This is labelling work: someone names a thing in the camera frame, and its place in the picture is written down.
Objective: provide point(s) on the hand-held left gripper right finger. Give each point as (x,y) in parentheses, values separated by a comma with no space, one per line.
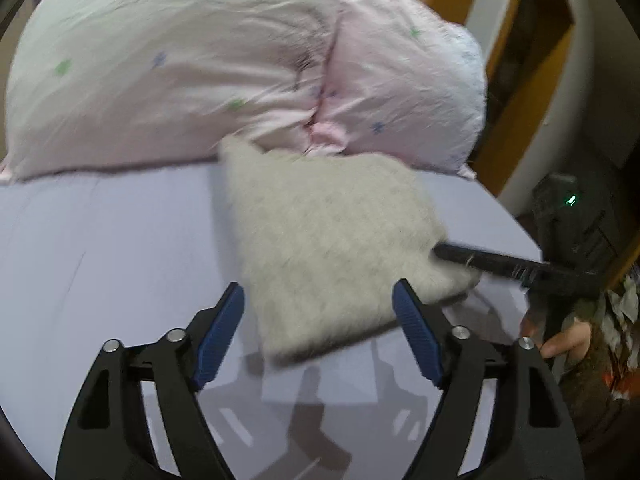
(413,325)

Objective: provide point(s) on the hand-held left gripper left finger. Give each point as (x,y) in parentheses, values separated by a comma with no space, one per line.
(220,330)

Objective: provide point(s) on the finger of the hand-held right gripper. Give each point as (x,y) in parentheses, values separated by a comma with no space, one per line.
(492,261)

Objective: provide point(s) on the grey fuzzy knit garment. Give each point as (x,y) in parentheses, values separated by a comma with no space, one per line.
(327,240)

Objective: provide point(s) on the person's right hand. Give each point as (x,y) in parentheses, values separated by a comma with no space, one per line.
(562,337)

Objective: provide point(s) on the lilac bed sheet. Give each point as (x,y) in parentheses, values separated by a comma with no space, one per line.
(115,280)

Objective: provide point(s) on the pink patterned pillow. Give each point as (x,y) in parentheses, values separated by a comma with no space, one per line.
(215,65)

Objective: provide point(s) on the white curved bed frame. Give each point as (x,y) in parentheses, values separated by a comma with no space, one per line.
(585,75)

